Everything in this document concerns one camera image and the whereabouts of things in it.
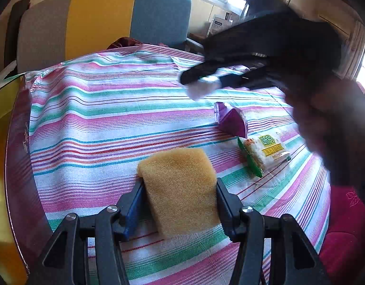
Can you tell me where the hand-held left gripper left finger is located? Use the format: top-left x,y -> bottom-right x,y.
28,180 -> 146,285

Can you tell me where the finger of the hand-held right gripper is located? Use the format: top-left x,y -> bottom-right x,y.
219,67 -> 270,89
180,61 -> 221,85

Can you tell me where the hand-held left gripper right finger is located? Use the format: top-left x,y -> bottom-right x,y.
216,177 -> 333,285

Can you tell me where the white cloth roll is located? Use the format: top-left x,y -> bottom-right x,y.
185,76 -> 221,101

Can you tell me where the large yellow sponge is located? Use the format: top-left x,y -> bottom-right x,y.
137,148 -> 221,239

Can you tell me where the maroon box with yellow inside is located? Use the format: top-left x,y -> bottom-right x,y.
0,74 -> 49,276

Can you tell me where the person's right hand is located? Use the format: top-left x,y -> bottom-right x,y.
285,77 -> 365,185

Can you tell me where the grey chair armrest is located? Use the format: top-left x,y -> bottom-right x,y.
185,37 -> 205,52

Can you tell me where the purple snack packet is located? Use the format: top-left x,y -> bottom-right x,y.
214,101 -> 248,138

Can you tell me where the white printed box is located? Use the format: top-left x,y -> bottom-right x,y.
207,12 -> 235,38

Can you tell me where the cracker packet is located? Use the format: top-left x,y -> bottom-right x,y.
236,132 -> 291,179

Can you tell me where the maroon cloth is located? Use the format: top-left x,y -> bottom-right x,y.
107,36 -> 168,51

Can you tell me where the striped curtain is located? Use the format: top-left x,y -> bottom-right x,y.
340,21 -> 365,81

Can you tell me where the striped bedsheet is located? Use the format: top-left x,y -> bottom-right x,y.
5,44 -> 333,285

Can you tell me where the grey yellow blue chair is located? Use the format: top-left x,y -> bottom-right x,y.
17,0 -> 192,69

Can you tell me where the red cloth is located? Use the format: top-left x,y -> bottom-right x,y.
317,184 -> 365,285

